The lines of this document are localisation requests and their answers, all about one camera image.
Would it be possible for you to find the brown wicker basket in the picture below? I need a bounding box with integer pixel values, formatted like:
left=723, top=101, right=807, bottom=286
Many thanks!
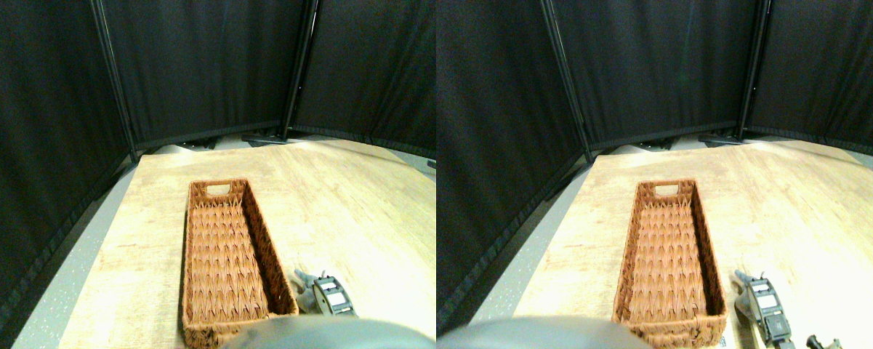
left=182, top=178, right=300, bottom=349
left=612, top=178, right=729, bottom=349

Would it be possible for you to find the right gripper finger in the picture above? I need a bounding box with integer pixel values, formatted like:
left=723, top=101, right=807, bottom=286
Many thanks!
left=311, top=273, right=358, bottom=318
left=746, top=275, right=787, bottom=325

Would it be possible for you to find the black curtain stand pole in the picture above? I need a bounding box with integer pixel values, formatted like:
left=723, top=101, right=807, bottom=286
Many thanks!
left=736, top=0, right=771, bottom=140
left=539, top=0, right=594, bottom=164
left=282, top=0, right=319, bottom=140
left=89, top=0, right=140, bottom=164

